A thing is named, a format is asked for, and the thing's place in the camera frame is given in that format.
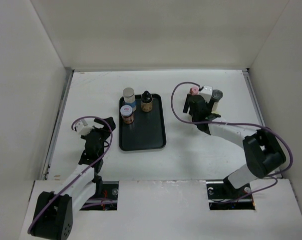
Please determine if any white lid red label jar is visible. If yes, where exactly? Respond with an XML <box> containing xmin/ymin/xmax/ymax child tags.
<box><xmin>120</xmin><ymin>105</ymin><xmax>134</xmax><ymax>125</ymax></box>

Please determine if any blue label silver lid jar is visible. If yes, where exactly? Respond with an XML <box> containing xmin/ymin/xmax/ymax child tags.
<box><xmin>123</xmin><ymin>87</ymin><xmax>137</xmax><ymax>112</ymax></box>

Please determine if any small black cap spice bottle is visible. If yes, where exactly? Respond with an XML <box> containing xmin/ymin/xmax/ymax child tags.
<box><xmin>141</xmin><ymin>90</ymin><xmax>153</xmax><ymax>113</ymax></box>

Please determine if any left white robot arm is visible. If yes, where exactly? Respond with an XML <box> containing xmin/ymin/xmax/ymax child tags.
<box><xmin>27</xmin><ymin>116</ymin><xmax>116</xmax><ymax>240</ymax></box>

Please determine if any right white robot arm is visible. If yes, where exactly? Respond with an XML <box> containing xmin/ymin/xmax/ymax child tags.
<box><xmin>183</xmin><ymin>94</ymin><xmax>286</xmax><ymax>198</ymax></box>

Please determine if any clear lid pepper grinder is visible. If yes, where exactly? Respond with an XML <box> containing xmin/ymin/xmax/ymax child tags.
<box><xmin>211</xmin><ymin>89</ymin><xmax>223</xmax><ymax>112</ymax></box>

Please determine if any pink lid spice bottle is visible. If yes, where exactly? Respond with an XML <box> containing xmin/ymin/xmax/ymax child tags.
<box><xmin>188</xmin><ymin>86</ymin><xmax>199</xmax><ymax>96</ymax></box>

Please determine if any black plastic tray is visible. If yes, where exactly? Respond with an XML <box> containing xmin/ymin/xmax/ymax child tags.
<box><xmin>118</xmin><ymin>93</ymin><xmax>166</xmax><ymax>152</ymax></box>

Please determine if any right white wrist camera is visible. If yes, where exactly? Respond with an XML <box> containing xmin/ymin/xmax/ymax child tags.
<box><xmin>199</xmin><ymin>85</ymin><xmax>213</xmax><ymax>103</ymax></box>

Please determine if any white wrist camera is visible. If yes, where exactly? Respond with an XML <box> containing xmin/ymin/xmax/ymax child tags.
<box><xmin>199</xmin><ymin>85</ymin><xmax>213</xmax><ymax>103</ymax></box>
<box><xmin>73</xmin><ymin>119</ymin><xmax>93</xmax><ymax>136</ymax></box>

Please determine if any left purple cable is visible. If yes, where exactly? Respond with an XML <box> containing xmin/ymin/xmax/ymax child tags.
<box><xmin>27</xmin><ymin>115</ymin><xmax>115</xmax><ymax>233</ymax></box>

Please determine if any purple cable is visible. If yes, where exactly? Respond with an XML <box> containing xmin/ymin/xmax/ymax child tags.
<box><xmin>27</xmin><ymin>115</ymin><xmax>115</xmax><ymax>233</ymax></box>
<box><xmin>171</xmin><ymin>81</ymin><xmax>294</xmax><ymax>202</ymax></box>

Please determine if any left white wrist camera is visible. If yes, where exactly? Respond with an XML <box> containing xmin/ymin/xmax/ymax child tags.
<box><xmin>73</xmin><ymin>119</ymin><xmax>93</xmax><ymax>136</ymax></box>

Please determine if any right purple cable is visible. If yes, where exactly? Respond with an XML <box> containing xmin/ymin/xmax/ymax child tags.
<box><xmin>171</xmin><ymin>81</ymin><xmax>294</xmax><ymax>202</ymax></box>

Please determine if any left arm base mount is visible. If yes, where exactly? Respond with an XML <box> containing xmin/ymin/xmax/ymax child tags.
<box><xmin>80</xmin><ymin>175</ymin><xmax>119</xmax><ymax>211</ymax></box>

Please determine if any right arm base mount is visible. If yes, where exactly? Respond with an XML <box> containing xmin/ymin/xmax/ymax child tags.
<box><xmin>206</xmin><ymin>179</ymin><xmax>255</xmax><ymax>211</ymax></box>

